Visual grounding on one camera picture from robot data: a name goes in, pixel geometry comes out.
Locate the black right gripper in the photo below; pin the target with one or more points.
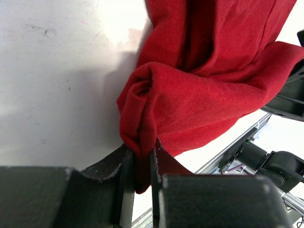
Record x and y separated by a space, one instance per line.
289 102

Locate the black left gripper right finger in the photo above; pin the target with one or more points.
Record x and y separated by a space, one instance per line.
181 199

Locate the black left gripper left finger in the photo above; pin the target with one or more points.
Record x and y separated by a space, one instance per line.
100 196

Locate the dark red t shirt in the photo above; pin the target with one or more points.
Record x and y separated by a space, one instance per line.
205 64

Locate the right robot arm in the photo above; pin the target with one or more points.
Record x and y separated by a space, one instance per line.
283 168

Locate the aluminium frame rail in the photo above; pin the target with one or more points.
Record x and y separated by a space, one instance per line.
269 132

